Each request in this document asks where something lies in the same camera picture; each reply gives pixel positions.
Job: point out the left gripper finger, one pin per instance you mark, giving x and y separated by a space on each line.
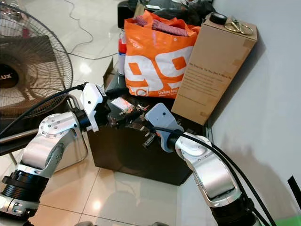
116 92
129 118

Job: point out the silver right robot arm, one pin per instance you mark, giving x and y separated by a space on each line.
211 174

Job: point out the brown cardboard flap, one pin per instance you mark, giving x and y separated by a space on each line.
108 75

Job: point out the black low table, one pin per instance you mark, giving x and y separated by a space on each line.
131 155

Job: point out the white bottle with red label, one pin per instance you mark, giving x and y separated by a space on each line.
122 59

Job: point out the orange and white shopping bag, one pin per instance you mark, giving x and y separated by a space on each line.
141 44

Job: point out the black low cabinet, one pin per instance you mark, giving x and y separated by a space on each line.
123 14

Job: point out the red striped cloth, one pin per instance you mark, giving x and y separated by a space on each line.
169 28

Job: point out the long brown cardboard box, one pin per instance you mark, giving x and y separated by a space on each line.
211 70

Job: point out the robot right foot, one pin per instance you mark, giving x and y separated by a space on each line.
160 224

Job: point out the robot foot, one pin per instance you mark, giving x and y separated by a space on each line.
87 224
160 224

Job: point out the brown paper bag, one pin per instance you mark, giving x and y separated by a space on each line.
139 9

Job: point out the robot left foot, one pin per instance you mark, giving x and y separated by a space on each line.
87 224

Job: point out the metal grille standing fan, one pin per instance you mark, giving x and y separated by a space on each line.
9 76

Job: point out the black plastic bag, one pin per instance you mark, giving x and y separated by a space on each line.
197 9

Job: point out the black tape roll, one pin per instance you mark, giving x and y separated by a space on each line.
211 19

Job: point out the black tape strip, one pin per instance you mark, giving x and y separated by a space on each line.
295 190

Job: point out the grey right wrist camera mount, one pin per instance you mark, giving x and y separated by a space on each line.
162 117

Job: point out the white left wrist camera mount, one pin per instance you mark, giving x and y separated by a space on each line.
93 103

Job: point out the green wall sheet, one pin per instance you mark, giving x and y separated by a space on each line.
289 222

